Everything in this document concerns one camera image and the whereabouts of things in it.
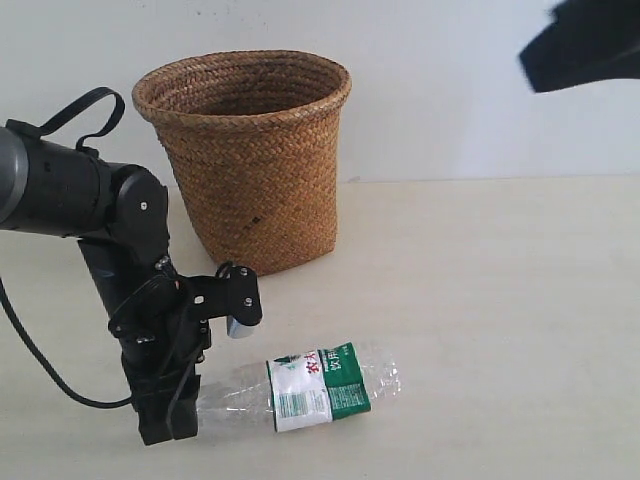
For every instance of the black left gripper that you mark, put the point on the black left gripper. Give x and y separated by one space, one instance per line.
151 314

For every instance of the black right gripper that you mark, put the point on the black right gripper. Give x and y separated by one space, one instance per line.
584 42

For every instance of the clear plastic water bottle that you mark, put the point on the clear plastic water bottle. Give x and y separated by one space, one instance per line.
298 391

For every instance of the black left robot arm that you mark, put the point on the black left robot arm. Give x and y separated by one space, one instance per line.
117 213

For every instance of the brown woven wicker basket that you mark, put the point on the brown woven wicker basket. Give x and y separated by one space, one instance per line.
252 137

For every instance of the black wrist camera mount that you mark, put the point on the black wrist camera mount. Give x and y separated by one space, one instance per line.
231 293

